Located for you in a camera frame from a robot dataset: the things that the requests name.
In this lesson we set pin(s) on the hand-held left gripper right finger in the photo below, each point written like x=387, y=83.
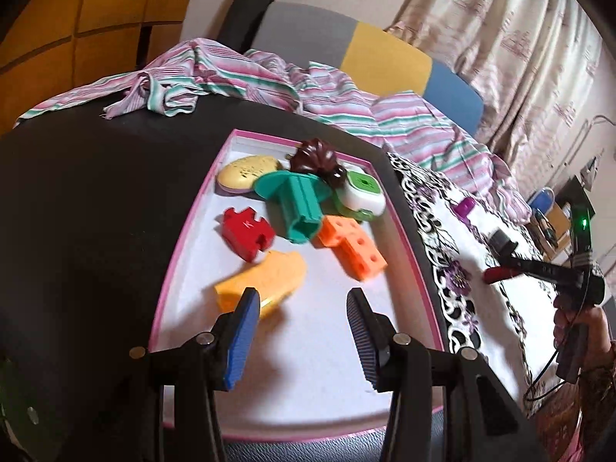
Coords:
x=361, y=341

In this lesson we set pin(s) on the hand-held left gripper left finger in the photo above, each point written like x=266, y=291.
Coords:
x=240, y=341

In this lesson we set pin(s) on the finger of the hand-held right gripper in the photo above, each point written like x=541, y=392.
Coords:
x=544, y=278
x=539, y=264

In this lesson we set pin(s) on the pink rimmed white tray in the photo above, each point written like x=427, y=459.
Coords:
x=308, y=361

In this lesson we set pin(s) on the yellow toy slice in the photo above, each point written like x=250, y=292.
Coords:
x=269, y=279

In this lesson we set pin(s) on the orange toy block with holes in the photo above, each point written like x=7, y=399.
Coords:
x=356, y=250

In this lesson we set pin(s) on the red puzzle piece toy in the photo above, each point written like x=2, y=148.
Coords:
x=245, y=233

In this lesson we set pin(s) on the teal plastic toy stand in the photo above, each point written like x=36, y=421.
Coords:
x=296, y=202

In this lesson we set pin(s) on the white and green toy device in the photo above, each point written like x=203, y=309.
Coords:
x=363, y=190

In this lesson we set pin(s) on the person's right forearm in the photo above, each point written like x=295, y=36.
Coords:
x=596, y=404

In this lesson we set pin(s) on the person's right hand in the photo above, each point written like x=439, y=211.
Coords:
x=596, y=329

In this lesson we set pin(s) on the black and grey cylinder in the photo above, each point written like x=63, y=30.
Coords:
x=500, y=240

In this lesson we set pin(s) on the brown cardboard box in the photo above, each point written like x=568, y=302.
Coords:
x=558, y=219

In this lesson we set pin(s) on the blue container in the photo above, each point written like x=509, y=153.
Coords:
x=541, y=199

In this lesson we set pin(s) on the white floral tablecloth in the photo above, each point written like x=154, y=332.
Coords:
x=481, y=327

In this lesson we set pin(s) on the purple plastic toy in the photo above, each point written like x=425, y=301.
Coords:
x=464, y=209

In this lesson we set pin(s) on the beige toy cookie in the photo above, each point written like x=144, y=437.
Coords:
x=245, y=171

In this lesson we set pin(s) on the brown swirl toy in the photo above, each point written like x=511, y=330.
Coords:
x=315, y=159

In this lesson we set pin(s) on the beige patterned curtain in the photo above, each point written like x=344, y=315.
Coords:
x=505, y=33

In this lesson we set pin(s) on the pink green striped cloth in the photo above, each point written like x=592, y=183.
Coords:
x=337, y=96

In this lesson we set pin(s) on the grey yellow blue sofa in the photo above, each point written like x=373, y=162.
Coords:
x=385, y=57

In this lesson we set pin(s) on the wooden cabinet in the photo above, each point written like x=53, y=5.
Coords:
x=120, y=0

